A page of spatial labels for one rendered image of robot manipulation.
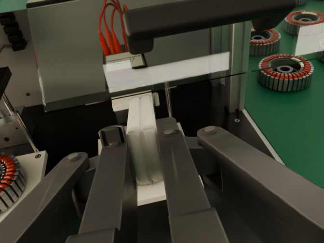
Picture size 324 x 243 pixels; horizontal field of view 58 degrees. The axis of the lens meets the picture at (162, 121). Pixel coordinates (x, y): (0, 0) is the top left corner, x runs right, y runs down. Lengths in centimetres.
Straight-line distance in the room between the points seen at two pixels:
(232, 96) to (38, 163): 36
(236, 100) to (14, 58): 44
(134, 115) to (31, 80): 53
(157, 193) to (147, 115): 28
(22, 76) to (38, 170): 23
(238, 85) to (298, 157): 16
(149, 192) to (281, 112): 32
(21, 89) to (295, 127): 56
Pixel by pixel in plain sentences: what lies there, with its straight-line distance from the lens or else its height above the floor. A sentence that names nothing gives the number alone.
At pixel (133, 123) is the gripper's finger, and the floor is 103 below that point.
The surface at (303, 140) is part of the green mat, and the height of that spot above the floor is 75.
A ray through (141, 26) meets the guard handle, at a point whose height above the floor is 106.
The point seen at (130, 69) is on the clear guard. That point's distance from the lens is 21.
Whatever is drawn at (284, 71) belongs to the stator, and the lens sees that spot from 72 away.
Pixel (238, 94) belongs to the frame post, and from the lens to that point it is 56.
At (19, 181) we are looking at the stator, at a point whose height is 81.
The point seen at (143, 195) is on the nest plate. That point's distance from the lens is 43.
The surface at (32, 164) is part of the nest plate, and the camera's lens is 54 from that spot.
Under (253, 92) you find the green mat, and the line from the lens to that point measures 67.
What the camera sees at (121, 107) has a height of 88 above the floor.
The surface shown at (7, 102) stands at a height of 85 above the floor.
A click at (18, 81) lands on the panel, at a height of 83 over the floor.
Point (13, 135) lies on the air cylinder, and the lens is 60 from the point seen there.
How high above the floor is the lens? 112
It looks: 39 degrees down
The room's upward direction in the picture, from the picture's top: 8 degrees counter-clockwise
